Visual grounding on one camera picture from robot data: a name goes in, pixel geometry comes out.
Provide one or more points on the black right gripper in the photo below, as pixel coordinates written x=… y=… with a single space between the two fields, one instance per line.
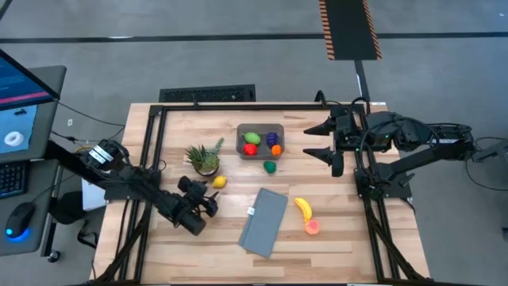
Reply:
x=348 y=133

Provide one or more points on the pink toy peach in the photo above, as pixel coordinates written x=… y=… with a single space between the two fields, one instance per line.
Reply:
x=312 y=227

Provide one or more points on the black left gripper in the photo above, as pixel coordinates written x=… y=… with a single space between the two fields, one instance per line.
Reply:
x=192 y=220

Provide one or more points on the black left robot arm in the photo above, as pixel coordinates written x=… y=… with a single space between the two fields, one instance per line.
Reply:
x=131 y=178

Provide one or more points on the black desk caster wheel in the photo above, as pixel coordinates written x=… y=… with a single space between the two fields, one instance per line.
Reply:
x=53 y=256

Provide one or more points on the grey tilted display panel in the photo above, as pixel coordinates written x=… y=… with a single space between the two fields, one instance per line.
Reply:
x=47 y=119

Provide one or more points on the black aluminium table frame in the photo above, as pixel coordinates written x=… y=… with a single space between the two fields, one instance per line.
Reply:
x=254 y=107

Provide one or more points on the folded grey cloth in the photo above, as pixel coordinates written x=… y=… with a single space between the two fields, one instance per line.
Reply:
x=262 y=224

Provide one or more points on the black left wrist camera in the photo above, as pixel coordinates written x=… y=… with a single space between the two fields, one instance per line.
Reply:
x=192 y=186

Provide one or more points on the yellow toy lemon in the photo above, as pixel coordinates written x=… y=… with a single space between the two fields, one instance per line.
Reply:
x=219 y=182

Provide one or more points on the black computer mouse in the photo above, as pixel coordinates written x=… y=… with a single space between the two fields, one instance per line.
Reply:
x=18 y=218

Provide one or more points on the red toy pepper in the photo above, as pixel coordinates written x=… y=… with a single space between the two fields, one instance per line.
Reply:
x=250 y=149

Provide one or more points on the black round stool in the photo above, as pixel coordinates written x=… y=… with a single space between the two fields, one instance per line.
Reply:
x=67 y=206

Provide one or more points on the orange toy orange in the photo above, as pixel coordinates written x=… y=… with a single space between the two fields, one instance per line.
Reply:
x=276 y=150

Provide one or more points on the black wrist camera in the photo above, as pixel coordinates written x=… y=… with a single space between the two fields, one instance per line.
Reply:
x=192 y=186
x=337 y=165

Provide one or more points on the potted succulent plant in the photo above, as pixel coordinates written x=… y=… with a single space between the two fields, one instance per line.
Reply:
x=206 y=161

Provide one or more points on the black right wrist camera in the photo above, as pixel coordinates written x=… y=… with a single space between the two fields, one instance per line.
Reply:
x=337 y=165

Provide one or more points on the black computer keyboard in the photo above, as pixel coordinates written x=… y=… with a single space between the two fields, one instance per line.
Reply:
x=12 y=178

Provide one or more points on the light green toy lime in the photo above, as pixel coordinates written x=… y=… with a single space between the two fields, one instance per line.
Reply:
x=252 y=138

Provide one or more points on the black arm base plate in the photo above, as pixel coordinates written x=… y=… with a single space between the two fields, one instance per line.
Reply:
x=401 y=193
x=115 y=194

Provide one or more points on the dark green toy pepper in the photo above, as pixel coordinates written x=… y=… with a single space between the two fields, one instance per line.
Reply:
x=270 y=167

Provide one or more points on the clear grey tupperware container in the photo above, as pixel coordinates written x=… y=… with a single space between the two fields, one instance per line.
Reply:
x=262 y=140

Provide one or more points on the white box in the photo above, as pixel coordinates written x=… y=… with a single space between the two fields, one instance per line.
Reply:
x=93 y=196

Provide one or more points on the purple toy grapes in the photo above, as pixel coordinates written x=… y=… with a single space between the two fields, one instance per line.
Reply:
x=272 y=139

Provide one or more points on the black stand foot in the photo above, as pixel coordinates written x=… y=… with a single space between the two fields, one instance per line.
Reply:
x=494 y=151

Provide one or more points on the black framed computer monitor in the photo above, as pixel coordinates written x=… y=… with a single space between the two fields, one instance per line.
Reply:
x=20 y=85

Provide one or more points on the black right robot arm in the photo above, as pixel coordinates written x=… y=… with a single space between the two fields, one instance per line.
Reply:
x=436 y=139

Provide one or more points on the yellow toy banana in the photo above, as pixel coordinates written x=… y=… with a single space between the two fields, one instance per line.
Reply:
x=305 y=208

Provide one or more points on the grey side desk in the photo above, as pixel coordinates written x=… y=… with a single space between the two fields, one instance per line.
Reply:
x=39 y=206

